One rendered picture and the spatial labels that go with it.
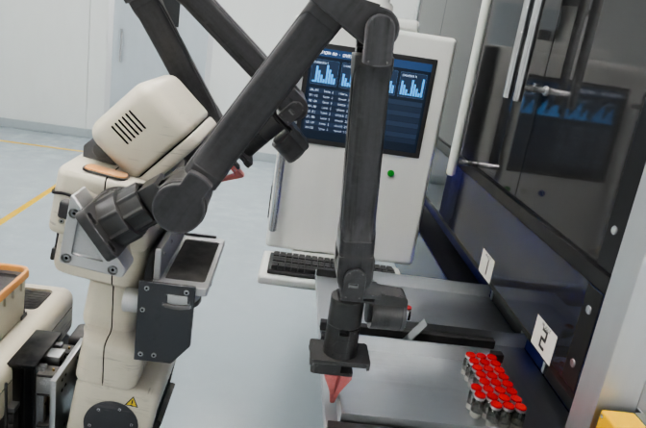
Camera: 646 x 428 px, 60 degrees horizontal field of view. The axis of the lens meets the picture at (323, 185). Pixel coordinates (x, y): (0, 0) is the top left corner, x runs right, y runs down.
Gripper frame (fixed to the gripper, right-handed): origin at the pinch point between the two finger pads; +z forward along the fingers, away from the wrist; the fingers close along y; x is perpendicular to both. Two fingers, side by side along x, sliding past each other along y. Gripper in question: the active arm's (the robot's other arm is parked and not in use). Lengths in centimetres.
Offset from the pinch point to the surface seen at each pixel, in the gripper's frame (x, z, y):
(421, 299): 47, 2, 26
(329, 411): -1.1, 2.2, -0.3
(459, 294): 53, 3, 38
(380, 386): 7.5, 2.1, 9.9
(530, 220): 25, -29, 39
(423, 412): 1.0, 2.2, 17.0
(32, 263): 220, 88, -151
